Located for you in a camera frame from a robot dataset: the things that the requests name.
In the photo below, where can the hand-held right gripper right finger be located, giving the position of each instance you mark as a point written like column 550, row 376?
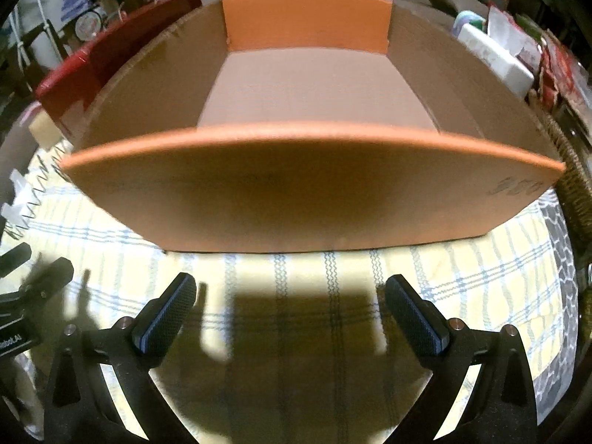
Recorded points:
column 411, row 321

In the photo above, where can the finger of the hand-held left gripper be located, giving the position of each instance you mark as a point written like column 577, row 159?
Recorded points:
column 14, row 259
column 55, row 277

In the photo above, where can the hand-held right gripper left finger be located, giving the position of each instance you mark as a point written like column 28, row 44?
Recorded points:
column 162, row 321

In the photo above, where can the cardboard box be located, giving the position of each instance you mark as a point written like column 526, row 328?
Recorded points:
column 300, row 185

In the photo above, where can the red gift box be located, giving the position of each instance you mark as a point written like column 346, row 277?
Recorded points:
column 101, row 51

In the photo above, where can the white plastic pipe connector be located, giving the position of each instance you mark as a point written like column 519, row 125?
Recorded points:
column 18, row 181
column 11, row 215

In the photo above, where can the yellow checked tablecloth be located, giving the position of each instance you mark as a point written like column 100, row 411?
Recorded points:
column 286, row 286

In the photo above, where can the yellow sponge block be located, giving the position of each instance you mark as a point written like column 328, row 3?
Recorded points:
column 44, row 132

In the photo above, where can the grey stone-pattern tablecloth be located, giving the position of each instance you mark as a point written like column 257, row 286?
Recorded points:
column 555, row 249

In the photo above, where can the wicker basket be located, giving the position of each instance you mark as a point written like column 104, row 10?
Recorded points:
column 573, row 180

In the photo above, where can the round tin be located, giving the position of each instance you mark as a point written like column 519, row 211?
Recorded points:
column 89, row 21

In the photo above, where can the white tissue box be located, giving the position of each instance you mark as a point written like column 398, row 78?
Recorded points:
column 495, row 60

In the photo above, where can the red snack bag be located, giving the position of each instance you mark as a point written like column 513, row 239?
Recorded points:
column 562, row 69

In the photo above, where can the pastel dome toy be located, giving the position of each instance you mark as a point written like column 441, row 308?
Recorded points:
column 469, row 21

